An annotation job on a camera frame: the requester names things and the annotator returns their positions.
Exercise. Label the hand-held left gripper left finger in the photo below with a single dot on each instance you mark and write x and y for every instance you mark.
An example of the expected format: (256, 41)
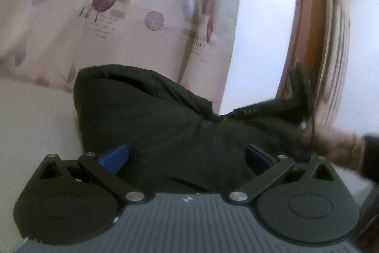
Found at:
(117, 156)

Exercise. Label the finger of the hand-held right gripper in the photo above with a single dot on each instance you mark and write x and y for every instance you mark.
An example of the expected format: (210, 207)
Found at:
(226, 117)

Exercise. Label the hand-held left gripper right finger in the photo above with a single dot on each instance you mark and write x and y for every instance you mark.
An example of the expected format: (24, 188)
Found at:
(257, 157)

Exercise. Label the black padded jacket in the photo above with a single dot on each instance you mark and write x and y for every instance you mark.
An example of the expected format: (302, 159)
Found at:
(165, 128)

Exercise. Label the person's right hand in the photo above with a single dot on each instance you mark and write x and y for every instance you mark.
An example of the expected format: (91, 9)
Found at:
(331, 149)

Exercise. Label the striped curtain panel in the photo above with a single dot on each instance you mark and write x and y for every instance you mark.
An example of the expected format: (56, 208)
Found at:
(336, 42)

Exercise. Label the beige padded surface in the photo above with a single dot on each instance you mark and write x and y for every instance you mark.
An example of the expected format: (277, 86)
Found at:
(35, 128)

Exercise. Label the leaf-print pink curtain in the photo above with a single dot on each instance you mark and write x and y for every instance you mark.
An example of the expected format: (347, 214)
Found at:
(103, 18)

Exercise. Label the brown wooden door frame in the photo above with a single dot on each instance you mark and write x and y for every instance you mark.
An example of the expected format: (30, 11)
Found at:
(305, 27)

